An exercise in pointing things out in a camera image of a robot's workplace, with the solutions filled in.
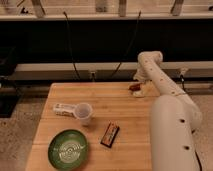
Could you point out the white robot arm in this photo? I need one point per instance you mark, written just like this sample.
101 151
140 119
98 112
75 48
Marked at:
173 118

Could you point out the orange black candy bar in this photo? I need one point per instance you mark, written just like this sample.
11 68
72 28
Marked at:
109 135

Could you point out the green bowl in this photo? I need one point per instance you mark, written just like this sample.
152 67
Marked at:
68 150

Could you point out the right wall outlet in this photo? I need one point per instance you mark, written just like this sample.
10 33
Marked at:
183 72

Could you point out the white rectangular packet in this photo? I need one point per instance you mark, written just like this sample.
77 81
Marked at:
64 109

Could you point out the black box at left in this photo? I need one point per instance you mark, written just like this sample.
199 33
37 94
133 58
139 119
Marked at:
8 63

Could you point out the wall power outlet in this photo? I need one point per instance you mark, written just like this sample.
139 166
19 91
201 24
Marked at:
92 75

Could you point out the clear plastic cup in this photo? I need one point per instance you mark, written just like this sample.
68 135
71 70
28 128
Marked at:
83 113

